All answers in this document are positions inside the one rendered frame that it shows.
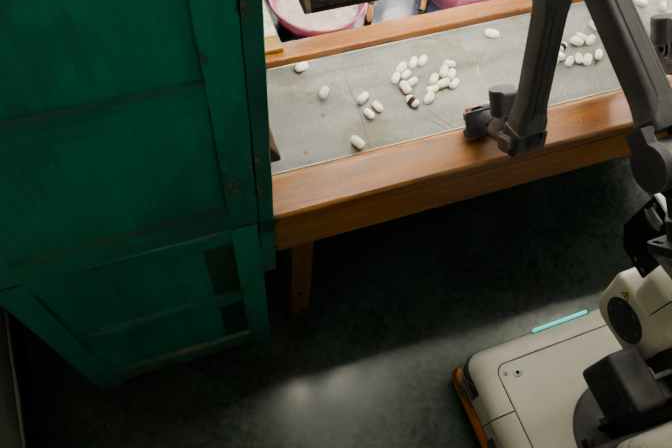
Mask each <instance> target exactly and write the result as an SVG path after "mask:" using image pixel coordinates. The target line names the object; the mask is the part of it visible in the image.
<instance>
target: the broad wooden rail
mask: <svg viewBox="0 0 672 448"><path fill-rule="evenodd" d="M547 118H548V122H547V127H546V129H547V130H548V133H547V137H546V141H545V145H544V147H543V148H542V149H539V150H536V151H533V152H529V153H526V154H522V155H519V156H516V157H510V156H509V155H508V154H507V153H504V152H502V151H500V150H499V148H498V145H497V142H496V141H495V140H493V139H491V138H489V137H487V136H482V137H478V138H474V139H471V140H468V139H467V138H465V137H464V133H463V130H464V129H465V128H462V129H458V130H454V131H450V132H446V133H442V134H438V135H434V136H430V137H426V138H422V139H418V140H414V141H410V142H406V143H402V144H398V145H394V146H390V147H386V148H382V149H378V150H374V151H370V152H366V153H362V154H358V155H354V156H350V157H346V158H342V159H338V160H334V161H330V162H326V163H322V164H318V165H314V166H310V167H306V168H302V169H298V170H294V171H290V172H286V173H282V174H278V175H274V176H272V192H273V219H274V237H275V252H276V251H279V250H283V249H287V248H290V247H294V246H298V245H301V244H305V243H309V242H312V241H316V240H320V239H323V238H327V237H331V236H334V235H338V234H341V233H345V232H349V231H352V230H356V229H360V228H363V227H367V226H371V225H374V224H378V223H382V222H385V221H389V220H393V219H396V218H400V217H404V216H407V215H411V214H414V213H418V212H422V211H424V210H427V209H433V208H436V207H440V206H444V205H447V204H451V203H455V202H458V201H462V200H466V199H469V198H473V197H477V196H480V195H484V194H487V193H491V192H495V191H498V190H502V189H506V188H509V187H513V186H517V185H520V184H524V183H528V182H531V181H535V180H539V179H542V178H546V177H549V176H553V175H557V174H560V173H564V172H568V171H571V170H575V169H579V168H582V167H586V166H590V165H593V164H597V163H601V162H604V161H608V160H611V159H615V158H619V157H622V156H626V155H630V154H631V151H630V148H629V146H628V144H627V141H626V139H625V137H626V136H627V135H628V134H629V133H630V132H631V131H633V130H634V123H633V119H632V115H631V111H630V108H629V105H628V102H627V100H626V97H625V95H624V93H623V90H622V89H619V90H615V91H611V92H607V93H603V94H599V95H595V96H591V97H587V98H583V99H579V100H575V101H571V102H567V103H563V104H559V105H555V106H551V107H548V109H547Z"/></svg>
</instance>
